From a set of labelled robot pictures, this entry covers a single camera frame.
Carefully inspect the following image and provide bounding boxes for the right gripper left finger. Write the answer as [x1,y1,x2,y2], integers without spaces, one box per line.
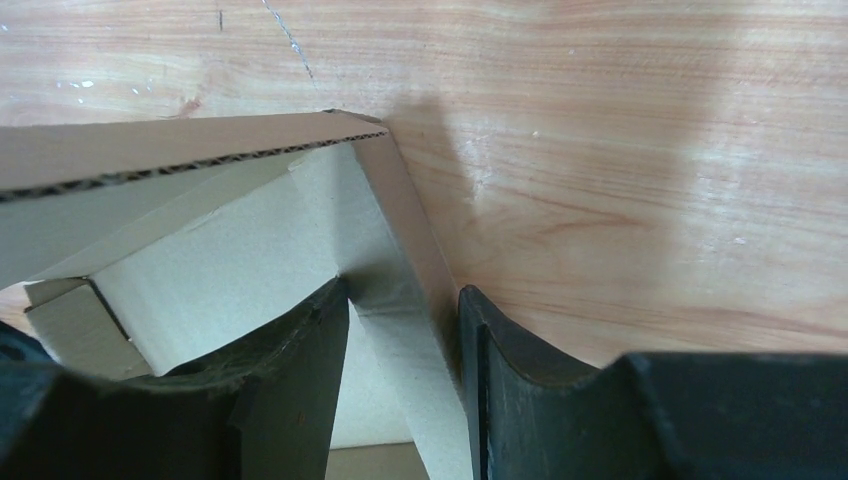
[1,278,349,479]

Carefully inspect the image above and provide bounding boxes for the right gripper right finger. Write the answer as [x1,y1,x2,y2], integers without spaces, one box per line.
[458,286,847,479]

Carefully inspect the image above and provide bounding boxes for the cardboard box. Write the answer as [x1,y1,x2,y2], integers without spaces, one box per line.
[1,110,472,479]

